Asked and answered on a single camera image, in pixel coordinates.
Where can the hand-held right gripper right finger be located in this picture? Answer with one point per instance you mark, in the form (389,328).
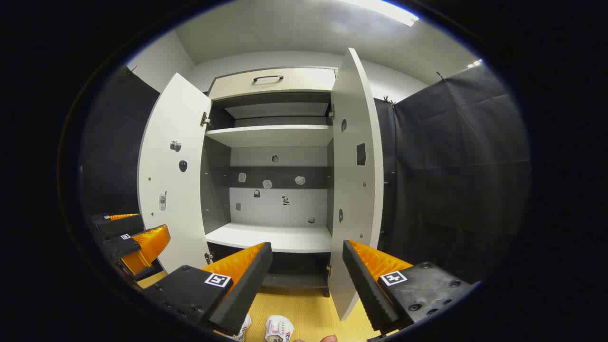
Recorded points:
(365,289)

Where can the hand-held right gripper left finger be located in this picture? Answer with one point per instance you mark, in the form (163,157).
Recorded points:
(247,289)

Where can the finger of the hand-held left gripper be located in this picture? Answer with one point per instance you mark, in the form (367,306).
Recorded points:
(121,227)
(121,247)

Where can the white canvas shoe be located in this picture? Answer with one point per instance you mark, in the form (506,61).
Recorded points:
(279,327)
(245,327)

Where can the white cabinet door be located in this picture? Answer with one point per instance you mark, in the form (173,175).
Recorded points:
(354,190)
(175,190)

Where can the white cabinet shelf board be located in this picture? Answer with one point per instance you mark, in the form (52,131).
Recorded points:
(275,237)
(270,135)

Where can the black backdrop cloth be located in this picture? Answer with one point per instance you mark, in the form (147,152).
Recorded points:
(456,166)

